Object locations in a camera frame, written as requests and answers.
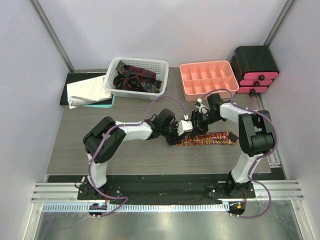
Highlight pink compartment organizer tray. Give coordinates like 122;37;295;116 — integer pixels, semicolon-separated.
179;60;240;102

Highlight teal tray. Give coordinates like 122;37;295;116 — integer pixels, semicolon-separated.
85;95;115;108

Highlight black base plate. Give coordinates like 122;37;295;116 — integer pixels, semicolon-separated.
78;174;256;205

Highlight black pink drawer unit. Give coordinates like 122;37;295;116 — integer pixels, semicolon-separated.
231;45;280;94

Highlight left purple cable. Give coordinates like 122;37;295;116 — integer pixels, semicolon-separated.
87;94;190;218

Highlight white folded cloth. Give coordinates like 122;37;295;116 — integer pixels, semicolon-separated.
66;76;112;109

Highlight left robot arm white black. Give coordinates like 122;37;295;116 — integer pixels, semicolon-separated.
83;108;189;200

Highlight white plastic mesh basket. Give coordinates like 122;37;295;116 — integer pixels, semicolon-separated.
103;57;169;100

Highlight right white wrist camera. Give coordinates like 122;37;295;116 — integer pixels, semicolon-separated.
195;98;208;114

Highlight aluminium rail frame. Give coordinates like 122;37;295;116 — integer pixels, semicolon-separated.
31;180;304;213

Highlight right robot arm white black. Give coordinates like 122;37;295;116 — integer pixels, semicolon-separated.
190;93;278;198

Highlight multicoloured patterned tie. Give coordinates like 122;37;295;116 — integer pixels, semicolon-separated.
174;131;239;147

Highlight dark red blue ties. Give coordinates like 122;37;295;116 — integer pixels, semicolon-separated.
113;61;162;94

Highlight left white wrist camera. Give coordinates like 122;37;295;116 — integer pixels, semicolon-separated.
177;120;193;136

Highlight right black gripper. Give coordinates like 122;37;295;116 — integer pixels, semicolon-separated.
189;110;222;138

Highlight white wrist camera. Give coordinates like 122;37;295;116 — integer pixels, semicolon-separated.
177;120;193;136
195;98;208;114

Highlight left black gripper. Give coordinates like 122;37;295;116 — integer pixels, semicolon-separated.
160;121;185;146

